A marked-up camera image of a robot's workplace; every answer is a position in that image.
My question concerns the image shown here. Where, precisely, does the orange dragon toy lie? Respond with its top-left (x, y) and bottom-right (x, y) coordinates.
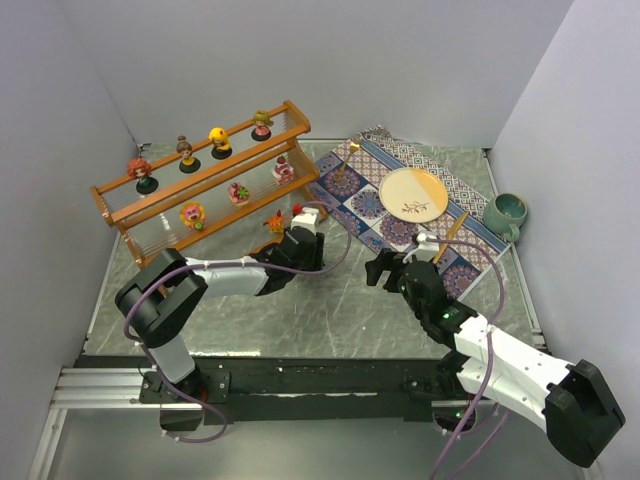
top-left (263, 210), bottom-right (289, 234)

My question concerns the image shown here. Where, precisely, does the pink bear cake toy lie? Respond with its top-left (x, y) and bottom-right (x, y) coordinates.
top-left (271, 156), bottom-right (295, 185)

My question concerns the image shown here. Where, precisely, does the pink bear donut toy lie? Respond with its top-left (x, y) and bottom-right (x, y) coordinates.
top-left (228, 183), bottom-right (250, 206)

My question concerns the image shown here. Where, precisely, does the pink bear sunflower toy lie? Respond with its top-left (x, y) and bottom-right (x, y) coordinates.
top-left (180, 202), bottom-right (206, 231)

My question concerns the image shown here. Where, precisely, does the blonde pink dress figurine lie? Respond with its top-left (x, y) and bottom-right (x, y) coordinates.
top-left (251, 110), bottom-right (273, 142)

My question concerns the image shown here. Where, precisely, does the brown hair yellow figurine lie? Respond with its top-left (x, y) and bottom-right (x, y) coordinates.
top-left (176, 135), bottom-right (201, 174)

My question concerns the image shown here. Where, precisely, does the red hair green figurine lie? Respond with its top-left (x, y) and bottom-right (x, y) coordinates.
top-left (127, 158), bottom-right (159, 195)

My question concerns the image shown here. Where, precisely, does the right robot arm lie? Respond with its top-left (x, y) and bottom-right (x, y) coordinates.
top-left (365, 248), bottom-right (626, 468)

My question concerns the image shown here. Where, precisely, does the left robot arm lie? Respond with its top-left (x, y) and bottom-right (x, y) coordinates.
top-left (115, 227), bottom-right (324, 396)

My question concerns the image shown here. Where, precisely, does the orange wooden acrylic shelf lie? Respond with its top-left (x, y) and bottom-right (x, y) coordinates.
top-left (90, 100), bottom-right (320, 267)

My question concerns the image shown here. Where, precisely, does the patterned blue placemat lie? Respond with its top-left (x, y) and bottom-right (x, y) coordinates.
top-left (310, 127), bottom-right (509, 298)

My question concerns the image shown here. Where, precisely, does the cream and orange plate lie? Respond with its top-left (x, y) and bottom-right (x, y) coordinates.
top-left (378, 167), bottom-right (449, 224)

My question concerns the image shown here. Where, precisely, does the teal ceramic mug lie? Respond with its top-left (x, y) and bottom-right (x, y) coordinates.
top-left (482, 193), bottom-right (528, 242)

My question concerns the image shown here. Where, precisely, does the gold fork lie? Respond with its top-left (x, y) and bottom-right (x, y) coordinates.
top-left (334, 134), bottom-right (362, 181)

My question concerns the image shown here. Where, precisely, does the black base beam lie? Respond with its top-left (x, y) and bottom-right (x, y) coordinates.
top-left (139, 357), bottom-right (469, 431)

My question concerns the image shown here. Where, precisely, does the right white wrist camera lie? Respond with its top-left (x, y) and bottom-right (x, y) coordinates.
top-left (402, 231), bottom-right (440, 264)

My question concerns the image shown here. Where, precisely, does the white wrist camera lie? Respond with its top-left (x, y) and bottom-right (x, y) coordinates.
top-left (402, 231), bottom-right (440, 264)
top-left (290, 204), bottom-right (320, 234)

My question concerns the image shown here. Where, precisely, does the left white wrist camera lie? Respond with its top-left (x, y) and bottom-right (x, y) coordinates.
top-left (290, 204), bottom-right (320, 234)

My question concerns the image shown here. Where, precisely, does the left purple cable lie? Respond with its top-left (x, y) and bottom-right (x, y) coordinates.
top-left (123, 200), bottom-right (351, 444)

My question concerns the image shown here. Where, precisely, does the purple cable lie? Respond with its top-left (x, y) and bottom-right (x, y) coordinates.
top-left (428, 237), bottom-right (506, 480)
top-left (123, 200), bottom-right (351, 444)

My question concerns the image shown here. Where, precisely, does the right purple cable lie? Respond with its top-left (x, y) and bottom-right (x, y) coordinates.
top-left (428, 237), bottom-right (506, 480)

